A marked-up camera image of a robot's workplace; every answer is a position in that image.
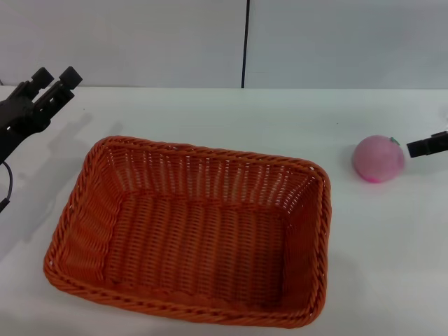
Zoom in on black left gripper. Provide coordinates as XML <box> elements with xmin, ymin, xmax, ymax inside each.
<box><xmin>0</xmin><ymin>65</ymin><xmax>84</xmax><ymax>164</ymax></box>

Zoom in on pink toy peach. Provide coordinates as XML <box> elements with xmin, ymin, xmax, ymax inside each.
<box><xmin>351</xmin><ymin>134</ymin><xmax>406</xmax><ymax>184</ymax></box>

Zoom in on orange woven plastic basket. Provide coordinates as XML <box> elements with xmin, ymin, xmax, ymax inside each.
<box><xmin>43</xmin><ymin>135</ymin><xmax>333</xmax><ymax>330</ymax></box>

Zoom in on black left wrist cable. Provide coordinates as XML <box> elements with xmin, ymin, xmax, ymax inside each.
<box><xmin>0</xmin><ymin>160</ymin><xmax>14</xmax><ymax>214</ymax></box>

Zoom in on dark vertical wall strip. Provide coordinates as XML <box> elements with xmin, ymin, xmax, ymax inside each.
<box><xmin>240</xmin><ymin>0</ymin><xmax>251</xmax><ymax>89</ymax></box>

